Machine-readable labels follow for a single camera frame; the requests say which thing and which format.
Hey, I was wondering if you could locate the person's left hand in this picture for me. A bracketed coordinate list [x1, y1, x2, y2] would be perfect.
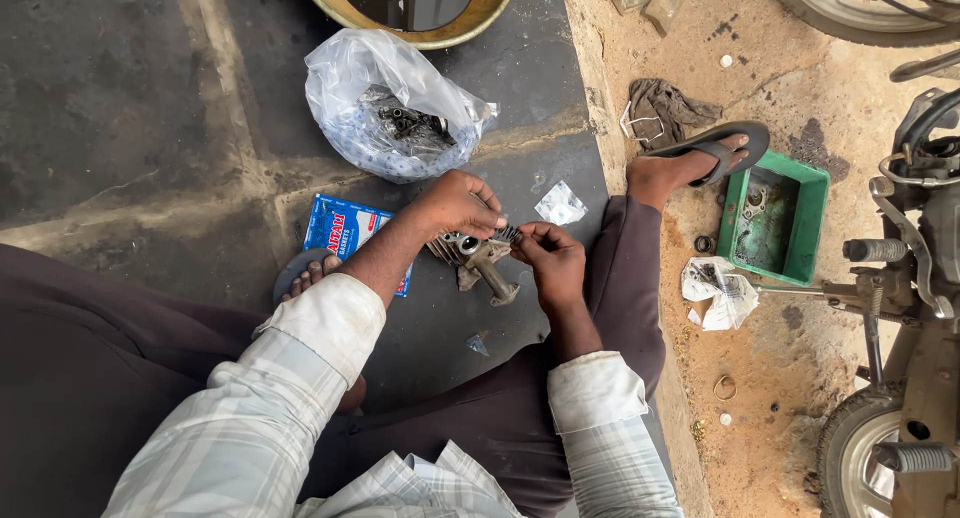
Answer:
[414, 170, 510, 240]

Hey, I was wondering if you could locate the person's right hand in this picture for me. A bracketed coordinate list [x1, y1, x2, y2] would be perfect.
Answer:
[510, 221, 588, 311]

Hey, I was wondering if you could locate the metal engine cylinder head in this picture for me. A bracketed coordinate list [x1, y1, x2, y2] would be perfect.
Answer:
[425, 229, 523, 308]

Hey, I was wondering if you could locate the small clear plastic packet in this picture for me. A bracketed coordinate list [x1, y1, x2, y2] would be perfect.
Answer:
[534, 179, 589, 227]

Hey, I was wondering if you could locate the blue gasket packet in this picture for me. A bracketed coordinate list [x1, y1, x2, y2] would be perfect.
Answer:
[302, 193, 414, 299]

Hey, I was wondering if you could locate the clear plastic bag of parts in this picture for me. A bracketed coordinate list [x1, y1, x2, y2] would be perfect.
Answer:
[304, 28, 501, 185]

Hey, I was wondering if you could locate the crumpled white paper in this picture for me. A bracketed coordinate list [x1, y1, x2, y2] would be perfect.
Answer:
[680, 256, 761, 332]

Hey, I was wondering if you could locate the yellow metal basin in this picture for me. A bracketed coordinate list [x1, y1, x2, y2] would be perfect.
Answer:
[294, 0, 520, 52]

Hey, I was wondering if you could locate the black flip-flop sandal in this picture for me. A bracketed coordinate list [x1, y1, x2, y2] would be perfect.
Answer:
[643, 120, 772, 189]
[272, 247, 336, 307]

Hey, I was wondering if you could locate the dirty brown rag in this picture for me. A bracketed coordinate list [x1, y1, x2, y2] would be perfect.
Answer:
[627, 77, 724, 152]

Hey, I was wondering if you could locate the metal gasket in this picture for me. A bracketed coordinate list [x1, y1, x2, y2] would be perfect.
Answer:
[741, 183, 771, 222]

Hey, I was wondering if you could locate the green plastic tray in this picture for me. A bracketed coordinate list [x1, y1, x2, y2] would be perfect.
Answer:
[714, 149, 832, 288]

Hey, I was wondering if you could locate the motorcycle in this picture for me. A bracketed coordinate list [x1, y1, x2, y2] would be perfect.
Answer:
[753, 49, 960, 518]

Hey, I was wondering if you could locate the motorcycle wheel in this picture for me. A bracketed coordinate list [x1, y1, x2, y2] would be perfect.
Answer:
[762, 0, 960, 50]

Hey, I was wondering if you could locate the white wire loop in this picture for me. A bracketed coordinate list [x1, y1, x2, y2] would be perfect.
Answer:
[619, 100, 667, 146]

